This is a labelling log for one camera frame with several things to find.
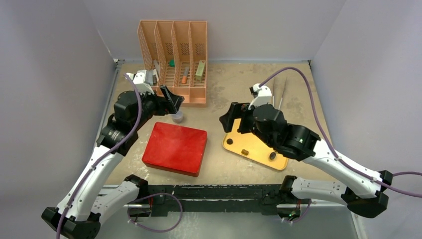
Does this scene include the dark round chocolate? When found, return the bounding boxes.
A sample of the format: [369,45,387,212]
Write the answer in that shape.
[269,152,277,161]

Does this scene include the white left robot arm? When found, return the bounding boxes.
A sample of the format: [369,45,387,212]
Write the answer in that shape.
[41,85,184,239]

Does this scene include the pink plastic desk organizer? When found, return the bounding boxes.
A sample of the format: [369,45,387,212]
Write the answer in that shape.
[137,20,208,108]

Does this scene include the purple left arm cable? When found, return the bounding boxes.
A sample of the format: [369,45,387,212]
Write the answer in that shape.
[55,74,143,239]

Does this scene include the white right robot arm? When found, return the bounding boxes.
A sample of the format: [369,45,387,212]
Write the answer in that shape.
[219,102,393,219]

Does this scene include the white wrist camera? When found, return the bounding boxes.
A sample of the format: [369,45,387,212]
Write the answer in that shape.
[125,70,155,95]
[248,84,273,110]

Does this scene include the grey stapler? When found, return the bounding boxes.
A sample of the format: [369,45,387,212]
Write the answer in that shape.
[149,69,158,86]

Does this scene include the green small carton box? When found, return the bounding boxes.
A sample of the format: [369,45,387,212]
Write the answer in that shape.
[195,60,206,82]

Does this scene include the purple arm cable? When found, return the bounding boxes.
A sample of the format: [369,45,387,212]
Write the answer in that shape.
[55,74,143,239]
[258,67,422,199]

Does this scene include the green eraser block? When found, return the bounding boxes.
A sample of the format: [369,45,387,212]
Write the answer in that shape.
[169,59,176,67]

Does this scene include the metal tongs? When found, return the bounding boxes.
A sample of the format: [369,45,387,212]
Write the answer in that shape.
[272,77,288,110]

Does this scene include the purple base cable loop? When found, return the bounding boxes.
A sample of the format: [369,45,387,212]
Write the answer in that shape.
[127,193,184,234]

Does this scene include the clear paperclip jar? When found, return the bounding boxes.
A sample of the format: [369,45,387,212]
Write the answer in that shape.
[171,110,184,124]

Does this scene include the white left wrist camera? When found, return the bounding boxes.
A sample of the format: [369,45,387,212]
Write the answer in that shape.
[125,70,155,95]

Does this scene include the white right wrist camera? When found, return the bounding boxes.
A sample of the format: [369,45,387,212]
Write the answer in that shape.
[248,84,273,110]

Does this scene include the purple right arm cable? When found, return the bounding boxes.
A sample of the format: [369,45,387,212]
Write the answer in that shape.
[258,67,422,199]

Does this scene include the red lid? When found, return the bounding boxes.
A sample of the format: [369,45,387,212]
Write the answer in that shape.
[142,122,208,177]

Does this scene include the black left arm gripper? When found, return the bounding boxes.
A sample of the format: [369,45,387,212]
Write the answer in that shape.
[132,85,183,130]

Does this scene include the yellow tray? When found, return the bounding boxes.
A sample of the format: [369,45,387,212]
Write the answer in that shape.
[222,119,288,171]

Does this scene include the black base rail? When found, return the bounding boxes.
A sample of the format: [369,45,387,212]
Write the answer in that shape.
[130,176,310,218]

